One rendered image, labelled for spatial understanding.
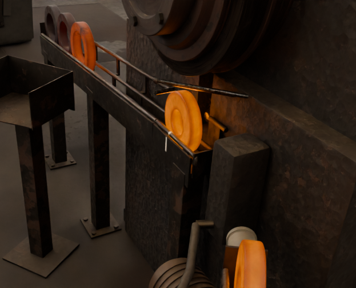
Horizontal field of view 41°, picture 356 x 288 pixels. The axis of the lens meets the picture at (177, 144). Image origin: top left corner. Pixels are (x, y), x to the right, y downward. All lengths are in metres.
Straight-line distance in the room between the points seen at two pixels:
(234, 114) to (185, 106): 0.12
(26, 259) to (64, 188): 0.47
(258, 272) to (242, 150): 0.32
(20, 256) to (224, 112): 1.06
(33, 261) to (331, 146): 1.28
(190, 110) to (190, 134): 0.06
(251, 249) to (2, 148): 1.98
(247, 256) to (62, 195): 1.54
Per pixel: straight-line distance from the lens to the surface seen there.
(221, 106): 1.14
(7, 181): 2.33
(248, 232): 0.93
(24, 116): 1.53
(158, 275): 1.07
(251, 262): 0.74
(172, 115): 1.21
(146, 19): 1.02
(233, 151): 0.96
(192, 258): 1.03
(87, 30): 1.74
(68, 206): 2.13
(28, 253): 1.91
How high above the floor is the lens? 1.28
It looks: 30 degrees down
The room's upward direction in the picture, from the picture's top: 4 degrees clockwise
